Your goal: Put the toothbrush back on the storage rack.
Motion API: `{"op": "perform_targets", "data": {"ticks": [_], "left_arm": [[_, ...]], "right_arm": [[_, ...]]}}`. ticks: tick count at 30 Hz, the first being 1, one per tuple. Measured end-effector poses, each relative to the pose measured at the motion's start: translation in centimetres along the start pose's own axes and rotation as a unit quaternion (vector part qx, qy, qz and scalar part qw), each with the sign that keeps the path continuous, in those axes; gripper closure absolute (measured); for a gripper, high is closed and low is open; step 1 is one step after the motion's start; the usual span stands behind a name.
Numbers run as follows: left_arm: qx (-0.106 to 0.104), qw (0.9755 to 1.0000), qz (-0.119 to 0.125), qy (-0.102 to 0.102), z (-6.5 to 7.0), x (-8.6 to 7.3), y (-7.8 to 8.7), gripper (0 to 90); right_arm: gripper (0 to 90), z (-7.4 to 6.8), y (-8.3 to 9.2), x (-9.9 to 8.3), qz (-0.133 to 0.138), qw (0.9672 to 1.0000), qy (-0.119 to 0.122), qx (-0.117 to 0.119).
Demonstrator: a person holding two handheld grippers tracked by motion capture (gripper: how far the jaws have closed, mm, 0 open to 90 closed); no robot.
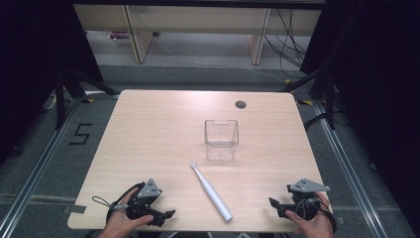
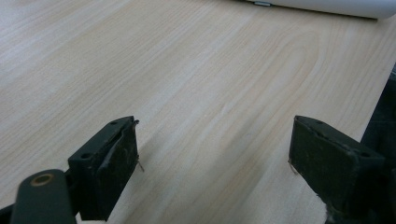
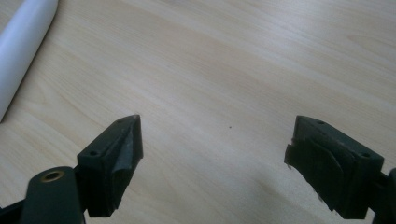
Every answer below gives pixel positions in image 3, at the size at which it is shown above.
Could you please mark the white tube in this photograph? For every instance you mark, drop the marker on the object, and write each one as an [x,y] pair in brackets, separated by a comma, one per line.
[21,46]

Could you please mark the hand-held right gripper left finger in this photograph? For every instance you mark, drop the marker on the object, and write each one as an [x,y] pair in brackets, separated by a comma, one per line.
[106,168]

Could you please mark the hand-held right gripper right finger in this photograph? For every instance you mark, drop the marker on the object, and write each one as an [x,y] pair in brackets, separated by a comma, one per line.
[336,165]

